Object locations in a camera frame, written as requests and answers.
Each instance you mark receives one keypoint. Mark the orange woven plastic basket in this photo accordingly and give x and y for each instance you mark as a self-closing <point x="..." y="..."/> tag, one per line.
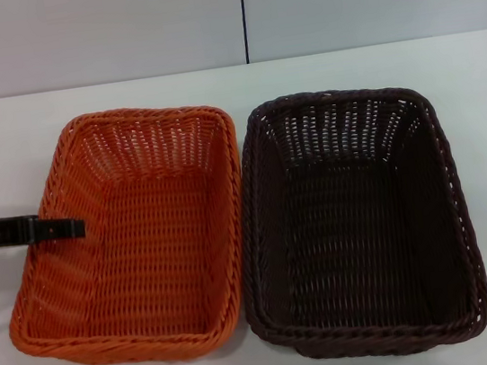
<point x="147" y="268"/>

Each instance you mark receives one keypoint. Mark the dark brown woven plastic basket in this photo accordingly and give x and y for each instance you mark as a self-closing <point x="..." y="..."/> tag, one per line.
<point x="361" y="243"/>

